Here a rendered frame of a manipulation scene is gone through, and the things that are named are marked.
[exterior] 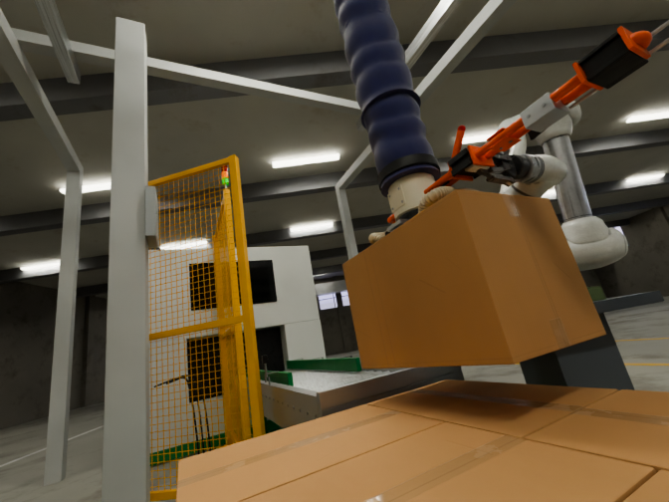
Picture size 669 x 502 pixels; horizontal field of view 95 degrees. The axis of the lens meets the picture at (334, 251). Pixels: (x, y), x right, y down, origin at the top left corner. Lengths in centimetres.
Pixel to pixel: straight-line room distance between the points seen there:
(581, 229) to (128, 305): 207
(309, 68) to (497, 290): 363
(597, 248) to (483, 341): 93
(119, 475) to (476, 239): 169
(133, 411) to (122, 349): 29
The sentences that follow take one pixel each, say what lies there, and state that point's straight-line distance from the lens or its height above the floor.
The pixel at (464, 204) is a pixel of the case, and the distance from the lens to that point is 79.
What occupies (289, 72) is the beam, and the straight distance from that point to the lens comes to 405.
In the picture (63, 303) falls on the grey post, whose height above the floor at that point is 158.
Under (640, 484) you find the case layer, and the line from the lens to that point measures 64.
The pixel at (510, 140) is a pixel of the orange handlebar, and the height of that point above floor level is 119.
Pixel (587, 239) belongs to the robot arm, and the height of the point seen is 99.
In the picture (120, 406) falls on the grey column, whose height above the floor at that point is 66.
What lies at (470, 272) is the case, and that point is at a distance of 77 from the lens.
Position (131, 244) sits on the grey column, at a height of 143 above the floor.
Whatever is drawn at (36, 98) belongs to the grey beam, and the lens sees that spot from 378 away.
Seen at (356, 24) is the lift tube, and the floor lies 198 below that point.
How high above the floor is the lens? 79
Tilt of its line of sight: 16 degrees up
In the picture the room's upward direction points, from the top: 10 degrees counter-clockwise
